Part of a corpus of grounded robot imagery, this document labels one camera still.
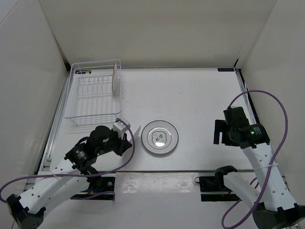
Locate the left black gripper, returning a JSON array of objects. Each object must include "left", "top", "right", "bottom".
[{"left": 97, "top": 128, "right": 132, "bottom": 156}]

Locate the green rimmed white plate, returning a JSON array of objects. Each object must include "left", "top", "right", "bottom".
[{"left": 141, "top": 120, "right": 179, "bottom": 157}]

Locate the pink rimmed plate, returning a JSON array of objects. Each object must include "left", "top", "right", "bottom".
[{"left": 112, "top": 63, "right": 118, "bottom": 93}]

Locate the orange patterned plate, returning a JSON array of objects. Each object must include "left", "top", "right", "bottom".
[{"left": 133, "top": 126, "right": 141, "bottom": 138}]

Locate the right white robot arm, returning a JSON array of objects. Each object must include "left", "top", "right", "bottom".
[{"left": 213, "top": 120, "right": 305, "bottom": 229}]

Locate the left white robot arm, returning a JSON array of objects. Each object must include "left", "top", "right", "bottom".
[{"left": 2, "top": 118, "right": 135, "bottom": 229}]

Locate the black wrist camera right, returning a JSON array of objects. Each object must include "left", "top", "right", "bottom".
[{"left": 224, "top": 107, "right": 249, "bottom": 127}]

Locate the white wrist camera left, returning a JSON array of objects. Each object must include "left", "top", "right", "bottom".
[{"left": 112, "top": 119, "right": 128, "bottom": 139}]

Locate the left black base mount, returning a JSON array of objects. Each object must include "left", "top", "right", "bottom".
[{"left": 70, "top": 175, "right": 115, "bottom": 201}]

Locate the white wire dish rack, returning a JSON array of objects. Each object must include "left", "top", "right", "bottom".
[{"left": 64, "top": 59, "right": 122, "bottom": 128}]

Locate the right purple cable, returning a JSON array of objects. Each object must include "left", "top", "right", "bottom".
[{"left": 221, "top": 89, "right": 289, "bottom": 229}]

